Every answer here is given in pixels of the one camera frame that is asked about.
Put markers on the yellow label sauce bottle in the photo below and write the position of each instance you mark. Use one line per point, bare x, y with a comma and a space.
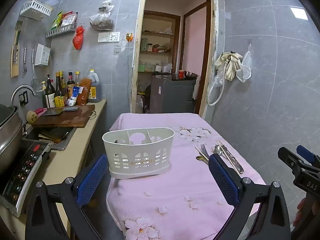
59, 97

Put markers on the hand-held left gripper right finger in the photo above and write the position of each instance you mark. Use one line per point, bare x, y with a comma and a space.
223, 182

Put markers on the chrome faucet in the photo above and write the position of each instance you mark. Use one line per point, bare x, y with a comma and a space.
23, 88

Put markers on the worn door frame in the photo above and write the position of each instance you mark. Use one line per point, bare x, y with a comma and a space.
134, 55

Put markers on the red plastic bag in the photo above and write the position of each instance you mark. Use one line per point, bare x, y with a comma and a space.
78, 38

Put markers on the black wall socket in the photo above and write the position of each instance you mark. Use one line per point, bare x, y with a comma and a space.
23, 98

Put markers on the orange wall hook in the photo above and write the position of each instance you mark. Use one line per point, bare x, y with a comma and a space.
129, 37

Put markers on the cream rubber gloves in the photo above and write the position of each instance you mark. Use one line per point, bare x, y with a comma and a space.
231, 65

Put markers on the red cup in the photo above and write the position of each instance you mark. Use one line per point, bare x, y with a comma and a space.
181, 74

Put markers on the grey wall shelf rack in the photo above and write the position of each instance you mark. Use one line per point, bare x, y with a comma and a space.
60, 31

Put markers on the white wall basket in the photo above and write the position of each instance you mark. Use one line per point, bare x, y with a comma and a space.
35, 8

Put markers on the steel bowl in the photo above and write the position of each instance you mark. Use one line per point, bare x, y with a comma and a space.
190, 74

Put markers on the orange noodle packet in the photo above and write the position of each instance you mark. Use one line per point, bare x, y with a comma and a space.
83, 92

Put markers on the silver fork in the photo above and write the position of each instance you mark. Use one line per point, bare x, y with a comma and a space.
204, 150

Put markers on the hanging wooden board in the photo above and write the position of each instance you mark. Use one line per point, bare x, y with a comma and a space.
15, 62

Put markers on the beige kitchen counter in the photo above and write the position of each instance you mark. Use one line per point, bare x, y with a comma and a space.
75, 155

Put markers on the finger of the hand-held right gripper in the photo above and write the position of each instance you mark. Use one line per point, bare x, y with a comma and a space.
305, 153
287, 156

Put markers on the red cap sauce bottle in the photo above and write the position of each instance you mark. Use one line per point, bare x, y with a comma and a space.
70, 85

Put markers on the round loofah scrubber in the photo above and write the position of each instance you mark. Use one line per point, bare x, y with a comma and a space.
31, 116

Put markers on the white plastic utensil caddy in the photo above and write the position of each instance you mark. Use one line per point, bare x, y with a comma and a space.
130, 148

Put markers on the white wall switch plate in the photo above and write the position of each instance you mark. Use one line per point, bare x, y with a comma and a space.
108, 37

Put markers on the brown wooden cutting board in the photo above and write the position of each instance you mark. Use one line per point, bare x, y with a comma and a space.
67, 121

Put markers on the yellow cap sauce bottle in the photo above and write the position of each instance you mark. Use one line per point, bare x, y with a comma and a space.
77, 78

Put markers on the wooden shelf unit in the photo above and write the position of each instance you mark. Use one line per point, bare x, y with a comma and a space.
176, 42

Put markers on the large cooking oil jug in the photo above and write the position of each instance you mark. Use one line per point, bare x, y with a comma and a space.
94, 90

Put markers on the white wall utensil holder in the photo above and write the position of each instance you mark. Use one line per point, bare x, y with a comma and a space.
42, 55

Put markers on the person's right hand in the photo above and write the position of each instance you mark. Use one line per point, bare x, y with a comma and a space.
301, 211

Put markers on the gold spoon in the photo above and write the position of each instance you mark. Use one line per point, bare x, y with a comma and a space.
200, 158

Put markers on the steel cooking pot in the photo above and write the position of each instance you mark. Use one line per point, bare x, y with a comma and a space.
8, 135

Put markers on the large silver spoon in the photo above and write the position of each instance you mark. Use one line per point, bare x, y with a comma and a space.
239, 168

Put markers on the small silver spoon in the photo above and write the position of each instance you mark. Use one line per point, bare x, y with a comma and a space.
217, 150

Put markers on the clear bag of dried goods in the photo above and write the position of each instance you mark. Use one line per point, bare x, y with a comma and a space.
102, 20

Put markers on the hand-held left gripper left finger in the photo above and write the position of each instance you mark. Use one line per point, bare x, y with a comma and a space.
91, 180

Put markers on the dark pump sauce bottle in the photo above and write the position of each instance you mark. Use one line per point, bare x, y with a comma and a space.
50, 95

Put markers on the red seasoning packets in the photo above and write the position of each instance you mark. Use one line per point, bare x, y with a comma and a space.
68, 18

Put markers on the wooden chopstick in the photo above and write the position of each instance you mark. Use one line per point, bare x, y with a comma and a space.
200, 153
221, 145

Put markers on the kitchen cleaver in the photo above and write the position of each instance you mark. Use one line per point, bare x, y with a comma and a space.
53, 111

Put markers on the green snack packet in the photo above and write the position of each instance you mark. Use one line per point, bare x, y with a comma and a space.
57, 20

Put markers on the grey appliance cabinet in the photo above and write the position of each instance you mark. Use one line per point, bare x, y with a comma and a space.
170, 95

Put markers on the hanging clear plastic bag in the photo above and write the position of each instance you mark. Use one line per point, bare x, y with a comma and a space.
244, 71

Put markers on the blue white packet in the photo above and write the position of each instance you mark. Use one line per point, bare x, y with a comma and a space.
73, 97

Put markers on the induction cooker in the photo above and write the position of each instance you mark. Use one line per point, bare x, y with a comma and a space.
25, 170

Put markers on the pink floral tablecloth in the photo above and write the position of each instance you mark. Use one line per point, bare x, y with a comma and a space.
187, 180

